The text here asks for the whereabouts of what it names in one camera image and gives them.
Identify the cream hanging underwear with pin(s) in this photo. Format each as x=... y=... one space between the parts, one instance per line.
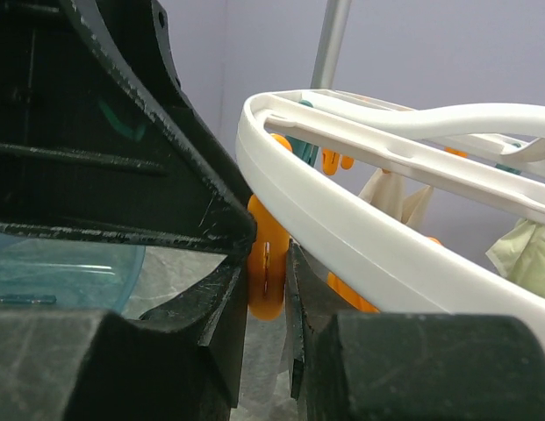
x=519 y=256

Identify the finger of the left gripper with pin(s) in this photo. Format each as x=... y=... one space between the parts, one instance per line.
x=98 y=142

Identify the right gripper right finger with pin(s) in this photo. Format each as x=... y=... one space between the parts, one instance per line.
x=346 y=364

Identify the teal plastic basin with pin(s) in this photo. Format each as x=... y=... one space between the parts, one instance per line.
x=68 y=274

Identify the orange front clip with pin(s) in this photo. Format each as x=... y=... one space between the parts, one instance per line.
x=266 y=263

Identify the silver white drying rack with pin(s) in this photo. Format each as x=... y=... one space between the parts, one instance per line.
x=330 y=41

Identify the grey beige hanging underwear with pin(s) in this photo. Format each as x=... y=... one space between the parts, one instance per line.
x=385 y=190

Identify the white oval clip hanger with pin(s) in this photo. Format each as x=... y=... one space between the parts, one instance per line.
x=349 y=178

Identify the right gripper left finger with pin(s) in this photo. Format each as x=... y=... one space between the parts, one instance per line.
x=179 y=361

